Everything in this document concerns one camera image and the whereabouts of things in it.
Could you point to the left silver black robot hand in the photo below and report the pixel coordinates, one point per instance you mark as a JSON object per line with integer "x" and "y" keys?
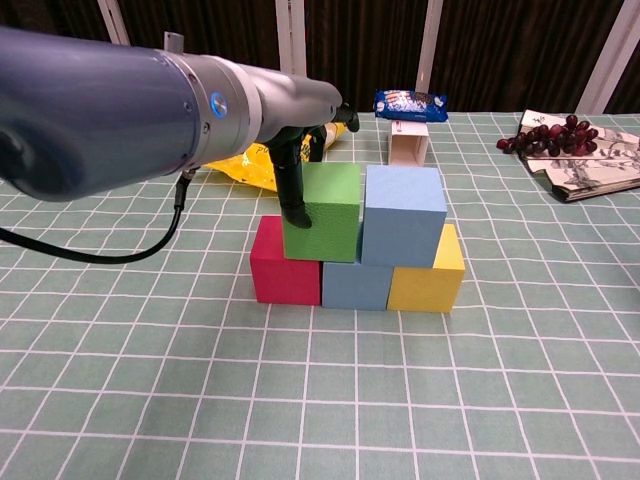
{"x": 295, "y": 107}

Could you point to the green foam cube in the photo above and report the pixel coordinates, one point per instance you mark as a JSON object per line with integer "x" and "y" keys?
{"x": 325, "y": 225}

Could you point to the light blue foam cube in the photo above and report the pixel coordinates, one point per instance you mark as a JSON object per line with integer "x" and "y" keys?
{"x": 355, "y": 287}
{"x": 400, "y": 220}

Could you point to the red foam cube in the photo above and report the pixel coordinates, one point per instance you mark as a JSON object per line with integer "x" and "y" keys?
{"x": 285, "y": 282}

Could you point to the yellow foam cube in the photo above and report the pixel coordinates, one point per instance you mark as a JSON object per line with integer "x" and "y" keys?
{"x": 425, "y": 290}

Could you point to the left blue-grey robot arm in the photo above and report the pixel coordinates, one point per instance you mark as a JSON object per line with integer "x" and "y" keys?
{"x": 100, "y": 115}

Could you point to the yellow snack bag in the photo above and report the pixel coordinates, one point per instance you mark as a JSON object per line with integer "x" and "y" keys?
{"x": 250, "y": 167}

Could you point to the blue cookie packet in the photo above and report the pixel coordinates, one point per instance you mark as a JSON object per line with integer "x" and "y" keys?
{"x": 410, "y": 105}

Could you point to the dark red grape bunch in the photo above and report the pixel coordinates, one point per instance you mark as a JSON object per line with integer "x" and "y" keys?
{"x": 550, "y": 137}

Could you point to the green checkered tablecloth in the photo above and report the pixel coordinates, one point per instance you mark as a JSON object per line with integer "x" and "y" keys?
{"x": 320, "y": 400}

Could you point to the painted paper folding fan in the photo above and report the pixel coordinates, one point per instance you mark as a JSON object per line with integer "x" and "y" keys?
{"x": 590, "y": 172}

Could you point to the white metal frame post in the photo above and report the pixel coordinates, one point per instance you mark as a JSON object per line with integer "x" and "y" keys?
{"x": 430, "y": 50}
{"x": 611, "y": 55}
{"x": 291, "y": 35}
{"x": 112, "y": 17}

